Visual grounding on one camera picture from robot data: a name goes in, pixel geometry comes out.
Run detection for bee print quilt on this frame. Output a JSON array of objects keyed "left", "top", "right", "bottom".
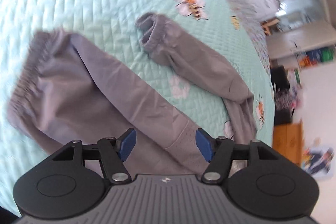
[{"left": 0, "top": 0, "right": 276, "bottom": 214}]

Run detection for dark chair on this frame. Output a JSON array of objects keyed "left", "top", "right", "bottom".
[{"left": 270, "top": 65, "right": 298, "bottom": 126}]

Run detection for colourful printed picture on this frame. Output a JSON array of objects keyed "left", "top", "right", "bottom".
[{"left": 303, "top": 147, "right": 334, "bottom": 175}]

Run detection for wooden stool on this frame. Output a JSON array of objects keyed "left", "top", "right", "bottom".
[{"left": 261, "top": 18, "right": 280, "bottom": 36}]

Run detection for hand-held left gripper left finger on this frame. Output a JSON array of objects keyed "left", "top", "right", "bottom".
[{"left": 51, "top": 128, "right": 137, "bottom": 185}]

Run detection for wooden cabinet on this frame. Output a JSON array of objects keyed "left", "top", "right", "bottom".
[{"left": 273, "top": 120, "right": 303, "bottom": 165}]

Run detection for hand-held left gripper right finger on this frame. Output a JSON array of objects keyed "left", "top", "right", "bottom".
[{"left": 196, "top": 128, "right": 283, "bottom": 185}]

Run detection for grey pants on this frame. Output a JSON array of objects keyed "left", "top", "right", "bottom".
[{"left": 5, "top": 12, "right": 259, "bottom": 180}]

